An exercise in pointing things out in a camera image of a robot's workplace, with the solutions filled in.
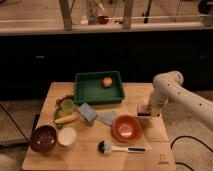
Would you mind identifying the red grape bunch toy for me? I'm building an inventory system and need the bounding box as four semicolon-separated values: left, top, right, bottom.
56;95;74;106

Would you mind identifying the orange yellow fruit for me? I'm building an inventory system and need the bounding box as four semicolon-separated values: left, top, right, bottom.
102;76;112;88

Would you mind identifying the green vegetable toy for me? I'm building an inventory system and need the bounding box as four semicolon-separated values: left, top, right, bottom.
54;108;63;129

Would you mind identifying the blue sponge block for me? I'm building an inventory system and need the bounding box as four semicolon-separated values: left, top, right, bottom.
78;103;97;126

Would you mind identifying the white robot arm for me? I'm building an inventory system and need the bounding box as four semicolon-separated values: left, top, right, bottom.
148;71;213;131

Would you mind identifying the green plastic tray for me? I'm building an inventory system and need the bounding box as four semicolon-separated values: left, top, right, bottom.
74;71;125;105

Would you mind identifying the grey blue cloth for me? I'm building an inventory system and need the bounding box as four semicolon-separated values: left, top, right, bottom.
97;111;116;126

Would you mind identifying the dark maroon bowl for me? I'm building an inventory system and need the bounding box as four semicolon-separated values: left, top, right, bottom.
29;125;57;154

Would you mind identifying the red orange bowl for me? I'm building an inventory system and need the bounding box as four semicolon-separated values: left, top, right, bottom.
112;115;142;143

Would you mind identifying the black white dish brush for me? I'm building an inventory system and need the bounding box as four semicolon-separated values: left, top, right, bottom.
97;141;146;154

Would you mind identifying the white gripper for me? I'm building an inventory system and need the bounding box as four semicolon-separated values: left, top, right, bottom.
148;89;168;117

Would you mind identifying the green cup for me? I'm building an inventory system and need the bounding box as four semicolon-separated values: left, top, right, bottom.
60;99;74;114

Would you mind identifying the white cup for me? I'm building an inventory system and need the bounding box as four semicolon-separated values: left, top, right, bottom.
58;127;77;148

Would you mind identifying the black cable on floor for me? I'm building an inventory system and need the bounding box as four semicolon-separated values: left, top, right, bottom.
170;134;213;171

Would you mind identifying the wooden black felt eraser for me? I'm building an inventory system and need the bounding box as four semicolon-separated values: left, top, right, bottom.
137;105;152;117

